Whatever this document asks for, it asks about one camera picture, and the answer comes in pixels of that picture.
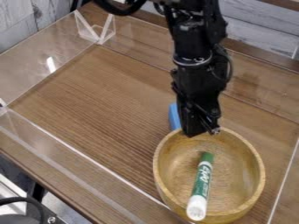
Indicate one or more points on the blue foam block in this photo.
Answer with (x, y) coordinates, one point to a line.
(174, 117)

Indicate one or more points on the brown wooden bowl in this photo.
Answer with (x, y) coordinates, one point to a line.
(238, 177)

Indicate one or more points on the clear acrylic tray wall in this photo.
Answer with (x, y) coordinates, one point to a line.
(86, 114)

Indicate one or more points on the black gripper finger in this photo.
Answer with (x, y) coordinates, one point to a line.
(193, 117)
(212, 121)

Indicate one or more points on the green Expo marker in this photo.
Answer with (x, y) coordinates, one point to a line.
(197, 206)

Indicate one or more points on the black metal bracket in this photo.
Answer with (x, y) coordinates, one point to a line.
(47, 216)

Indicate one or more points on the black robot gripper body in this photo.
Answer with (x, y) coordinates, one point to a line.
(198, 85)

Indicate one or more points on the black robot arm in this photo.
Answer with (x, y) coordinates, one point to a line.
(196, 23)

